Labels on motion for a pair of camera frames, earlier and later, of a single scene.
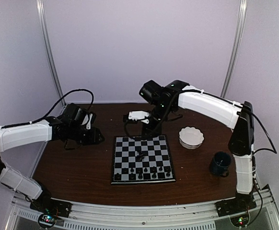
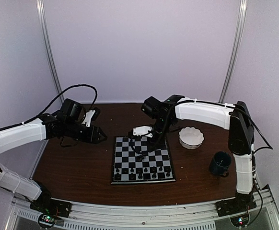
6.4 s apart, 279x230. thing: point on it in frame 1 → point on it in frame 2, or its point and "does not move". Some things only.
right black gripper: [154, 132] → [158, 144]
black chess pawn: [117, 177] does not move
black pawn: [153, 169] does not move
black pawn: [124, 170] does not move
